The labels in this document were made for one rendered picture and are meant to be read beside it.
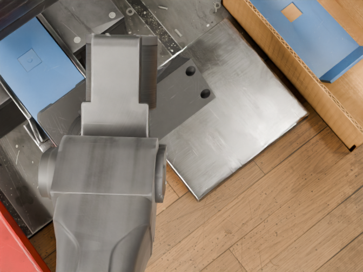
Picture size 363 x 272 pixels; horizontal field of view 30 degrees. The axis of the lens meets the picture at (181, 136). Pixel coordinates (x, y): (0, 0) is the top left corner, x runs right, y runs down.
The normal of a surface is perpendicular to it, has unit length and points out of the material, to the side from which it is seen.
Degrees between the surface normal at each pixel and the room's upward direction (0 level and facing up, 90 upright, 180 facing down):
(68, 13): 0
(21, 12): 90
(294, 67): 90
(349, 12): 90
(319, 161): 0
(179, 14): 0
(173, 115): 31
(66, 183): 25
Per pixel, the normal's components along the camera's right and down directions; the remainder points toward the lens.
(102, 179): 0.00, -0.65
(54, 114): 0.33, 0.17
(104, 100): -0.03, 0.16
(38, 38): 0.00, -0.25
